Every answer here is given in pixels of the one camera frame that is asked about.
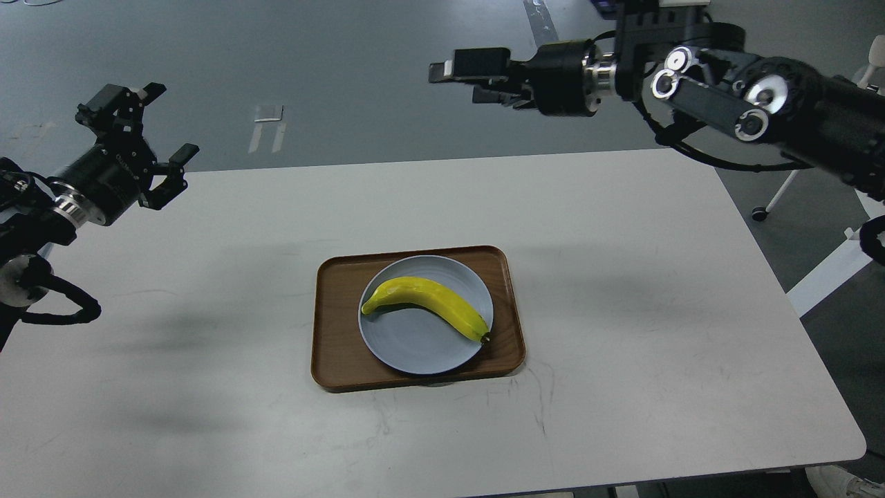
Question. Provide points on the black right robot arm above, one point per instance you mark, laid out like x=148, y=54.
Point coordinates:
x=697, y=89

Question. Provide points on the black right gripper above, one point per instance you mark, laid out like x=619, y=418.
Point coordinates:
x=562, y=79

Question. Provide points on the light blue plate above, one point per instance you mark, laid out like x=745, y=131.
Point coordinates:
x=414, y=340

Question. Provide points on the yellow banana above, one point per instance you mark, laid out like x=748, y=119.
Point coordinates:
x=433, y=296

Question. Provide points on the brown wooden tray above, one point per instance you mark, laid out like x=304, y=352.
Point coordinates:
x=342, y=362

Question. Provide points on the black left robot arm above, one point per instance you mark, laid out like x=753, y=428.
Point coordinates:
x=39, y=213

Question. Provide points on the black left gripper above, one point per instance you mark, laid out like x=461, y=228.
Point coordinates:
x=117, y=172

